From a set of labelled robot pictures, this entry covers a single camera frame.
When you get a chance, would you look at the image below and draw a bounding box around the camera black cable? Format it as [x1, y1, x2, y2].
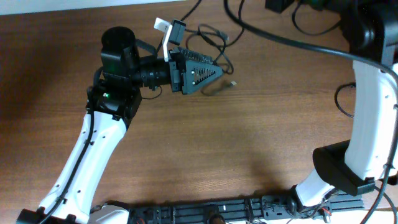
[223, 0, 398, 224]
[37, 68, 103, 224]

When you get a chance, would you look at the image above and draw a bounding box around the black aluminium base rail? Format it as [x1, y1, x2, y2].
[90, 189, 365, 224]

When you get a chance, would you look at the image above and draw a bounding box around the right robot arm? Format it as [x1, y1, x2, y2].
[288, 1, 397, 212]

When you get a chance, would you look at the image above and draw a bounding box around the left camera black cable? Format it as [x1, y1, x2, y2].
[37, 68, 103, 224]

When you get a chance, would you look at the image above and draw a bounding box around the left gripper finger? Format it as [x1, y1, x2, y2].
[177, 47, 215, 66]
[182, 60, 223, 95]

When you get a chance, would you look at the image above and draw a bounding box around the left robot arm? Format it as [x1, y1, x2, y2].
[17, 22, 223, 223]

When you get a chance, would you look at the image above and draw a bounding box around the right camera black cable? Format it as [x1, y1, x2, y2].
[223, 0, 398, 224]

